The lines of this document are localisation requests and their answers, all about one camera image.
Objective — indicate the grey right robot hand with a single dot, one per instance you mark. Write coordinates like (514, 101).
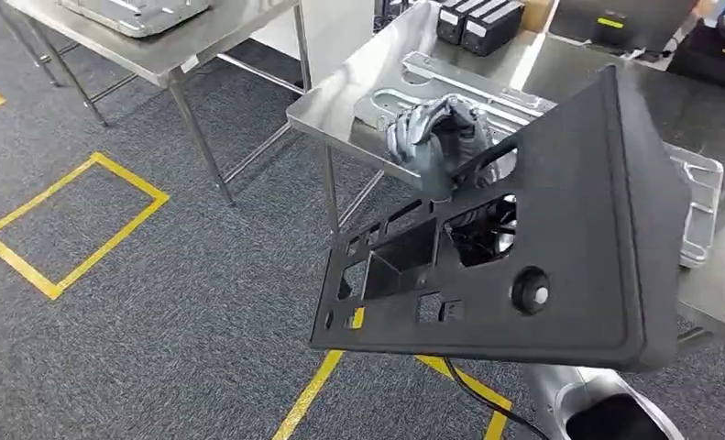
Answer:
(438, 142)

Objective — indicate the black plastic licence plate bracket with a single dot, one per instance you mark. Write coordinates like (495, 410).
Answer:
(580, 212)

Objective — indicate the stamped sheet metal panel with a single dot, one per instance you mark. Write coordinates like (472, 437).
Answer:
(453, 76)

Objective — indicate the steel work bench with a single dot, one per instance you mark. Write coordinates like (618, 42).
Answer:
(331, 103)

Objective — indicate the black box with label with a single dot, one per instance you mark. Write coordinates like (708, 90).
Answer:
(450, 18)
(489, 27)

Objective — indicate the white cabinet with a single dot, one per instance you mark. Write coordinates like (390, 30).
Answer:
(338, 36)

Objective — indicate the cardboard box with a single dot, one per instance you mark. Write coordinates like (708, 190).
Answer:
(535, 13)

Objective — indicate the dark bin with yellow label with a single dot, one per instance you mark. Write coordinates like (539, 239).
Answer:
(629, 24)

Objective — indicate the black case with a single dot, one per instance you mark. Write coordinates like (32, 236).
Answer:
(711, 58)

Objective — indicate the steel work table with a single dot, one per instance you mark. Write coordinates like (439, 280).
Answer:
(155, 54)

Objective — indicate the stamped metal tray part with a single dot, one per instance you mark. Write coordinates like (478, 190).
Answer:
(131, 15)

